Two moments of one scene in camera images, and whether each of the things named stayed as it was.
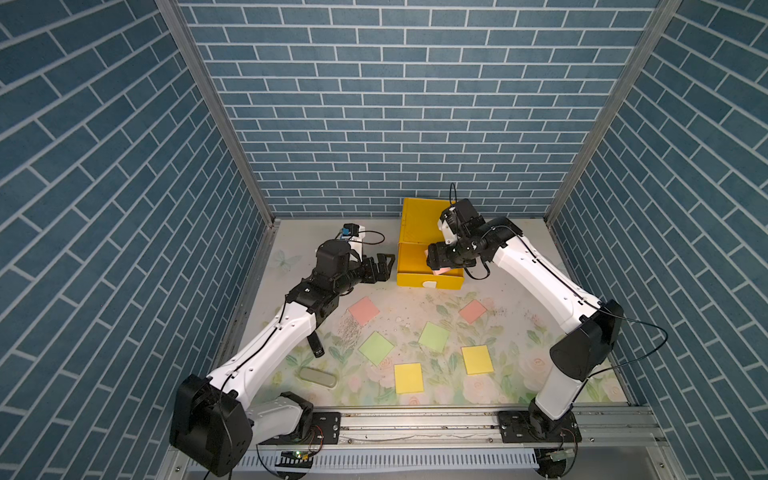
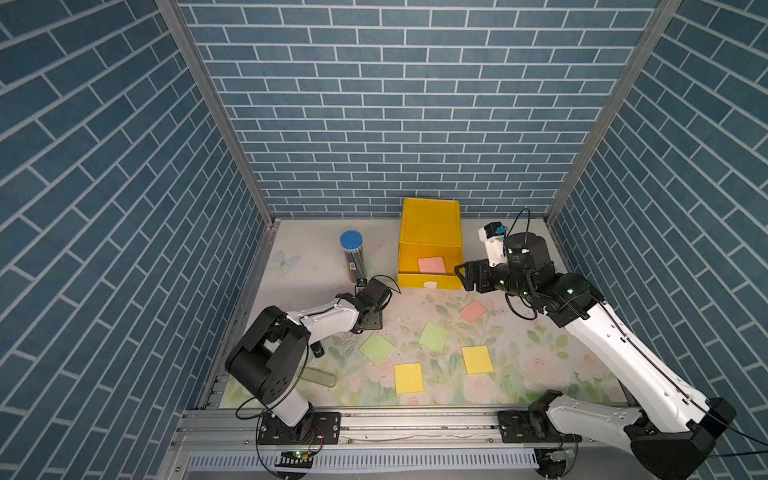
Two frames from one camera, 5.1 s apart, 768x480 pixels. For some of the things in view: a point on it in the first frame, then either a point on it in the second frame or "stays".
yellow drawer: (413, 270) stays
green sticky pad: (434, 337) stays
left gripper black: (381, 273) to (377, 319)
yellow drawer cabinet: (420, 227) stays
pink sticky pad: (472, 311) stays
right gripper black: (435, 256) to (481, 267)
